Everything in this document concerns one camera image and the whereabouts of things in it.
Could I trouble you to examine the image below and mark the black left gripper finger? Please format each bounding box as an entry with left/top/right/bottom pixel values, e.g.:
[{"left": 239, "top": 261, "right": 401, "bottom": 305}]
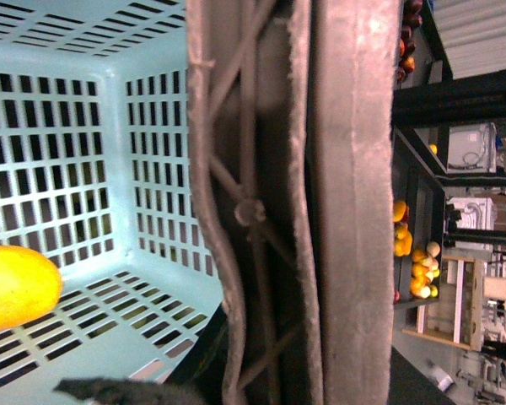
[{"left": 53, "top": 377, "right": 202, "bottom": 404}]

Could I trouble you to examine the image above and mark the grey basket handle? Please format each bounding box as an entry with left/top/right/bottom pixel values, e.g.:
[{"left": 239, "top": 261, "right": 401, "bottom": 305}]
[{"left": 186, "top": 1, "right": 401, "bottom": 404}]

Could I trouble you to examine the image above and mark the yellow mango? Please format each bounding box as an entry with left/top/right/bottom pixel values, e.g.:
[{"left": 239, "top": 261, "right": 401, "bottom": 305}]
[{"left": 0, "top": 246, "right": 63, "bottom": 331}]

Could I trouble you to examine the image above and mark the light blue plastic basket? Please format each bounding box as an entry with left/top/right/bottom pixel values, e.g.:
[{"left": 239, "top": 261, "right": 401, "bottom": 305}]
[{"left": 0, "top": 1, "right": 222, "bottom": 404}]

